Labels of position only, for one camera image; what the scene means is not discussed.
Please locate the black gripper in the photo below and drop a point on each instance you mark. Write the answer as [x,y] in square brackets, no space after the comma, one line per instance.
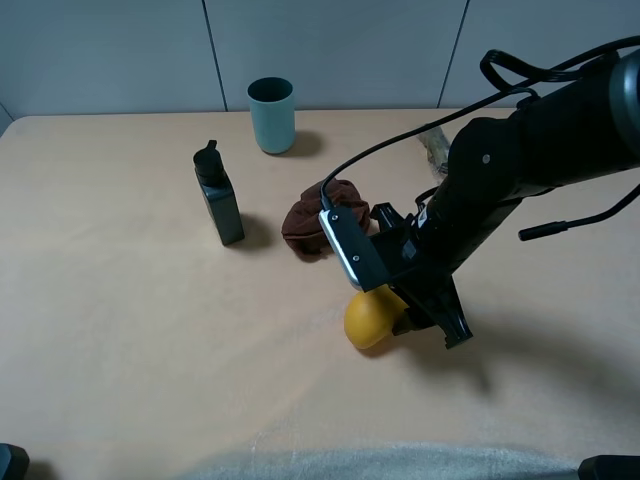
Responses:
[418,251]

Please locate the yellow mango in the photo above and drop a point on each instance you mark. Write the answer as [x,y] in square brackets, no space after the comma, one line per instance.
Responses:
[371,316]

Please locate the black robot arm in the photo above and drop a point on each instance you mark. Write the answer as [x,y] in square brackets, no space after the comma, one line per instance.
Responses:
[587,128]

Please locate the crumpled brown cloth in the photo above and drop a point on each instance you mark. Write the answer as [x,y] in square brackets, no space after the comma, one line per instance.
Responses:
[301,229]

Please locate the clear wrapped snack packet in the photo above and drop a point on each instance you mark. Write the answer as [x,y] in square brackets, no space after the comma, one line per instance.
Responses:
[436,146]

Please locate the light blue cup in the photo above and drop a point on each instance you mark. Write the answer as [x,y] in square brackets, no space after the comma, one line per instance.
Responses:
[272,109]

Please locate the dark green pump bottle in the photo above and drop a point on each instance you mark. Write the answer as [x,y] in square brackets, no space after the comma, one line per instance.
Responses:
[218,193]

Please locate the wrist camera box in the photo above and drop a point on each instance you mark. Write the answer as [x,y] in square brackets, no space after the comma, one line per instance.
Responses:
[355,251]

